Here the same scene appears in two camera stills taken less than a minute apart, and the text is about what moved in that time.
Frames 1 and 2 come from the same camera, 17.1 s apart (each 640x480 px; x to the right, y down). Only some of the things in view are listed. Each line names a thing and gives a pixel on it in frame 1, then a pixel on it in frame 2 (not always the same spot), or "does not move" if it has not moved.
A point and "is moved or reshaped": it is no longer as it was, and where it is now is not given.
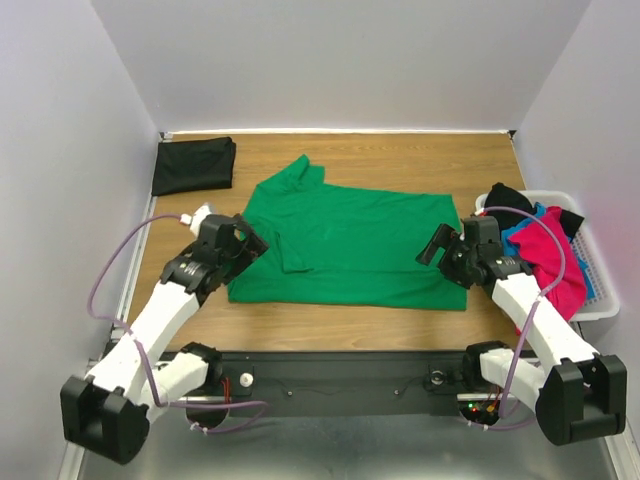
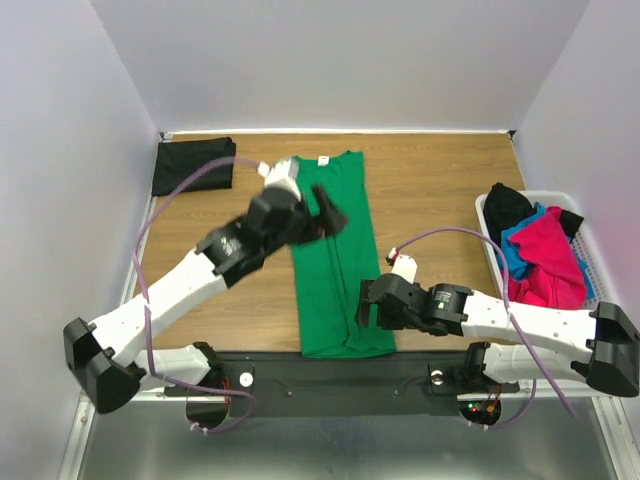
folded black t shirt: x=194 y=165 does not move
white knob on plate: x=246 y=379 does not move
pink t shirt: x=541 y=247 does not move
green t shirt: x=335 y=245 is moved or reshaped
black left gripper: x=251 y=248 to x=330 y=222
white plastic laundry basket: x=605 y=303 does not move
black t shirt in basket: x=509 y=206 does not move
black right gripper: x=451 y=251 to x=373 y=304
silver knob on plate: x=437 y=378 does not move
